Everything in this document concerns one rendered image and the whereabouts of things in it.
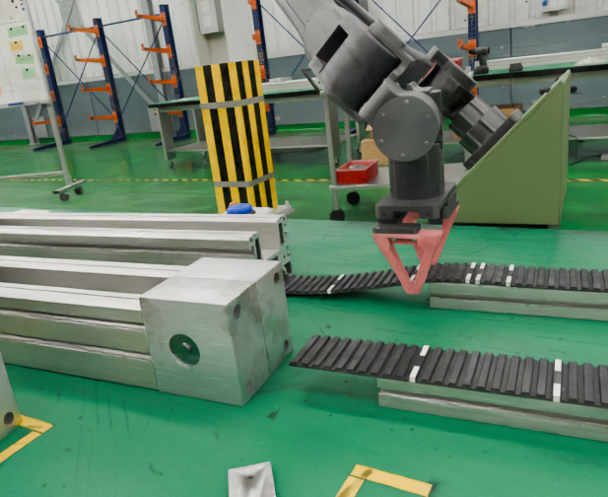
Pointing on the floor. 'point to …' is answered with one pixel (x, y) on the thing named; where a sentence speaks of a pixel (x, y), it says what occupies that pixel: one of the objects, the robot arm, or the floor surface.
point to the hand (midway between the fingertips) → (421, 272)
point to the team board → (12, 71)
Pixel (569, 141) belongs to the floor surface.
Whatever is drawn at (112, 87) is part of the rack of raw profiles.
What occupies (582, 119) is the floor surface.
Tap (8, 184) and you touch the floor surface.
